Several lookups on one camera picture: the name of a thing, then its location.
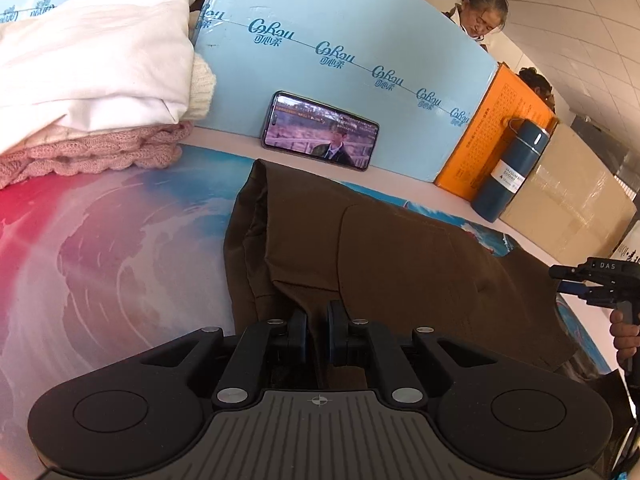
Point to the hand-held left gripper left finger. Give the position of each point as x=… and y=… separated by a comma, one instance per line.
x=299, y=335

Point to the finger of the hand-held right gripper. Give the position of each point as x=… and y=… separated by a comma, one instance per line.
x=567, y=272
x=580, y=292

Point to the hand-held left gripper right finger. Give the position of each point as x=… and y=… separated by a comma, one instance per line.
x=336, y=332

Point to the brown garment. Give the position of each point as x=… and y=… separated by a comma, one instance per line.
x=400, y=260

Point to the person's right hand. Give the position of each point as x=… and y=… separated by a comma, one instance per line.
x=627, y=340

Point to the white printed carton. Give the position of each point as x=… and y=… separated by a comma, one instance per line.
x=631, y=245

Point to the brown cardboard box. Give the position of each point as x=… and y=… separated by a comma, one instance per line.
x=570, y=200

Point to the dark blue thermos bottle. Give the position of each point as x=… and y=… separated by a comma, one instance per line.
x=505, y=175

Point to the orange carton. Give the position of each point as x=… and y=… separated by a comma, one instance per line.
x=480, y=140

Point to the printed table mat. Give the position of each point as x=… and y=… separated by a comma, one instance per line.
x=125, y=260

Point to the smartphone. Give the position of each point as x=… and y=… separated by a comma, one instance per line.
x=320, y=130

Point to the cream knit garment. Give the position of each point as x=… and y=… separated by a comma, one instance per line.
x=202, y=85

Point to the pink knit sweater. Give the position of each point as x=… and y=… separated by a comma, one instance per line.
x=90, y=155

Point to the large light blue carton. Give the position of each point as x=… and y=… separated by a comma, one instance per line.
x=350, y=20

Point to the white folded garment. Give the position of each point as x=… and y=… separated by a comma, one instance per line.
x=100, y=60

